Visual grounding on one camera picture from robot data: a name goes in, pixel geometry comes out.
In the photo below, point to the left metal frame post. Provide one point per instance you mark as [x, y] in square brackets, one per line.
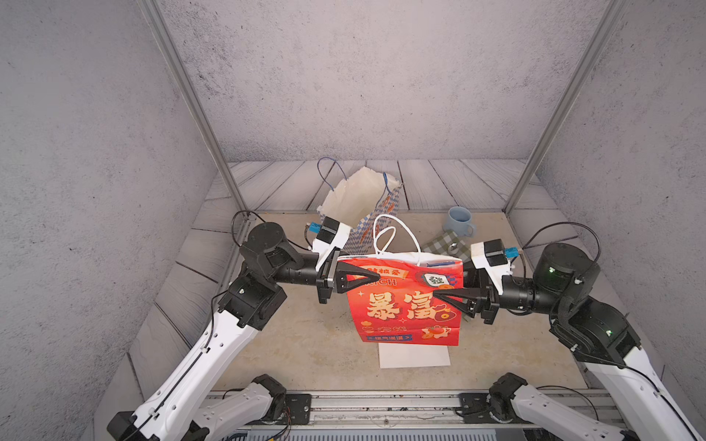
[158, 25]

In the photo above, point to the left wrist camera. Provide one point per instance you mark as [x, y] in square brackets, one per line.
[330, 235]

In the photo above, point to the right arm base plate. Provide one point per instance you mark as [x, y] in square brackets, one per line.
[474, 408]

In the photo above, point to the blue checkered paper bag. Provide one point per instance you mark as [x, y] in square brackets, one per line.
[356, 197]

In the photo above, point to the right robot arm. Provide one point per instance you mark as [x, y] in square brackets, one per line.
[598, 335]

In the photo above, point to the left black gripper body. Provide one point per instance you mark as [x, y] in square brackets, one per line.
[323, 282]

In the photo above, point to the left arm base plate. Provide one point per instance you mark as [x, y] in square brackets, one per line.
[296, 409]

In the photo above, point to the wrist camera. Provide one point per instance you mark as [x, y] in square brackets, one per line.
[494, 258]
[330, 235]

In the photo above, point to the light blue mug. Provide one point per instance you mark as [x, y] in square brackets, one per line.
[459, 220]

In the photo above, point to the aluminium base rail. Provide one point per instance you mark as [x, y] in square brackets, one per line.
[389, 415]

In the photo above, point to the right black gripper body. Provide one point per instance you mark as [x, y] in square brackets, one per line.
[492, 302]

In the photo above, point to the white happy every day bag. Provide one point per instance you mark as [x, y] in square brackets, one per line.
[406, 356]

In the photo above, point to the metal frame post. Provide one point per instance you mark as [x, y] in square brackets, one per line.
[587, 62]
[158, 25]

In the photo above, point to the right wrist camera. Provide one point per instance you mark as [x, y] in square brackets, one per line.
[494, 258]

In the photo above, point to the green checkered cloth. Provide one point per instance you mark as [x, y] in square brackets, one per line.
[438, 246]

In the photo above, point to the red and white paper bag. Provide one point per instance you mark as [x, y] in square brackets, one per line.
[400, 307]

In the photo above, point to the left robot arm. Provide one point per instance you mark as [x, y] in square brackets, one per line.
[177, 410]

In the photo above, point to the right metal frame post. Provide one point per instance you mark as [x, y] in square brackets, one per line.
[587, 62]

